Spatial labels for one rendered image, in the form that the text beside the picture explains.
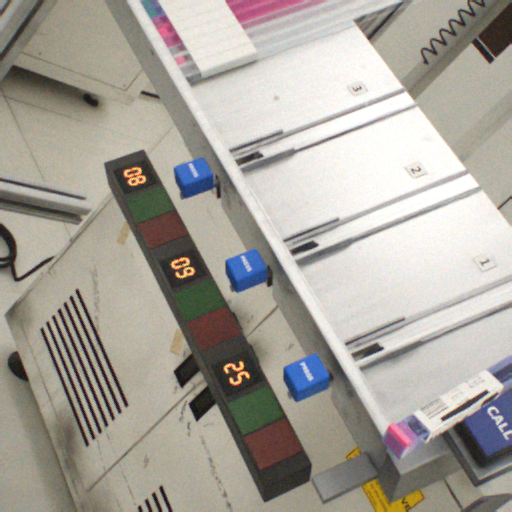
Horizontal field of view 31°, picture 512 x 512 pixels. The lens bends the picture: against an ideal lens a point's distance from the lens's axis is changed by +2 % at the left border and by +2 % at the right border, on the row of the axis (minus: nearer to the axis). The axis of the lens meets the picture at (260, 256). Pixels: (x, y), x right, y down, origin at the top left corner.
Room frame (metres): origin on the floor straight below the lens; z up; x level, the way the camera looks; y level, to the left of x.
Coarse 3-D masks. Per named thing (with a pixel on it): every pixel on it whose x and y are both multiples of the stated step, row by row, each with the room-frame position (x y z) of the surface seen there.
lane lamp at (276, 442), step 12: (264, 432) 0.60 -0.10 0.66; (276, 432) 0.60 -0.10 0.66; (288, 432) 0.61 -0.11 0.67; (252, 444) 0.59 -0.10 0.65; (264, 444) 0.60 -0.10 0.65; (276, 444) 0.60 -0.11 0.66; (288, 444) 0.60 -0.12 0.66; (252, 456) 0.59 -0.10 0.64; (264, 456) 0.59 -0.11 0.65; (276, 456) 0.59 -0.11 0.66; (288, 456) 0.59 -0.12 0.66; (264, 468) 0.58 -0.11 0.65
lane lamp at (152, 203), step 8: (144, 192) 0.74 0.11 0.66; (152, 192) 0.74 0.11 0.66; (160, 192) 0.75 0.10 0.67; (128, 200) 0.73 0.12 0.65; (136, 200) 0.73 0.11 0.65; (144, 200) 0.74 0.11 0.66; (152, 200) 0.74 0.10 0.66; (160, 200) 0.74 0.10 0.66; (168, 200) 0.74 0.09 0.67; (136, 208) 0.73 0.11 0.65; (144, 208) 0.73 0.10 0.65; (152, 208) 0.73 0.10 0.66; (160, 208) 0.73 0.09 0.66; (168, 208) 0.74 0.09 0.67; (136, 216) 0.72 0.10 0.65; (144, 216) 0.72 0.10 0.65; (152, 216) 0.72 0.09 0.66
